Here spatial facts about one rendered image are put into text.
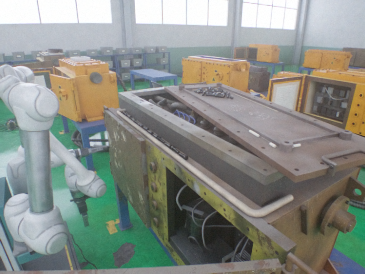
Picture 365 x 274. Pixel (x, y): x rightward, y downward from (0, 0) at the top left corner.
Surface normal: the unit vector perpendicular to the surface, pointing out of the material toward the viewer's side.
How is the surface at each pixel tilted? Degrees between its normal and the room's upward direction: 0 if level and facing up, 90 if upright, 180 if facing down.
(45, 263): 0
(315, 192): 0
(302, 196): 0
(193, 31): 90
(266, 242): 90
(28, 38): 90
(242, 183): 90
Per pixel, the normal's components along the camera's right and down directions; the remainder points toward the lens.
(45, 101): 0.85, 0.11
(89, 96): 0.56, 0.32
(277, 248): -0.85, 0.21
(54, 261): 0.00, -0.92
